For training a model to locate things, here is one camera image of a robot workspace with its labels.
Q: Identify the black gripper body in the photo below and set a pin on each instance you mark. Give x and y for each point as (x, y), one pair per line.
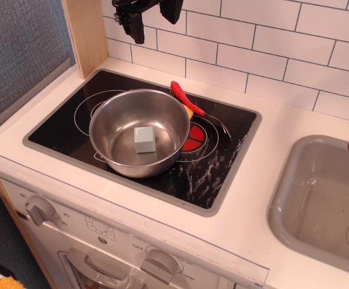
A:
(126, 9)

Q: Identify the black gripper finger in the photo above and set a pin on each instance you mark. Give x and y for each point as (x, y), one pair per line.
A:
(133, 26)
(171, 10)

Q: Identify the pale grey-green cube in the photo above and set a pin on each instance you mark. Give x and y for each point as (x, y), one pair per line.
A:
(144, 139)

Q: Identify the black glass stove top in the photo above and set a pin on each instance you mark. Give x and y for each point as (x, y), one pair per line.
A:
(198, 181)

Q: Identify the yellow item behind pot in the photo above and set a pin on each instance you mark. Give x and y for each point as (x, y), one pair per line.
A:
(189, 111)

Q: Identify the stainless steel pot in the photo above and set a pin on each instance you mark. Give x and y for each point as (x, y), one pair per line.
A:
(112, 131)

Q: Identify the grey left timer knob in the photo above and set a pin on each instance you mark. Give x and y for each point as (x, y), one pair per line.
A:
(39, 210)

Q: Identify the grey plastic sink basin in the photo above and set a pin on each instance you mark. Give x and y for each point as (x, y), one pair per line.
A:
(310, 209)

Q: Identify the grey right oven knob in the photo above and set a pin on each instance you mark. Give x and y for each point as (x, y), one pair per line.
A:
(160, 265)

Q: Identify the yellow cloth at floor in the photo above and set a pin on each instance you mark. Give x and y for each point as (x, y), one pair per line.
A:
(10, 283)

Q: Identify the light wooden post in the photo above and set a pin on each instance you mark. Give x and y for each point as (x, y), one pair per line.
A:
(87, 33)

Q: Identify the red handled fork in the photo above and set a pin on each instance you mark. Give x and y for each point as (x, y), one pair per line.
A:
(181, 95)

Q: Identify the grey oven door handle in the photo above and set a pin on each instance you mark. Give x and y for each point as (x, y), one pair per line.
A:
(98, 270)

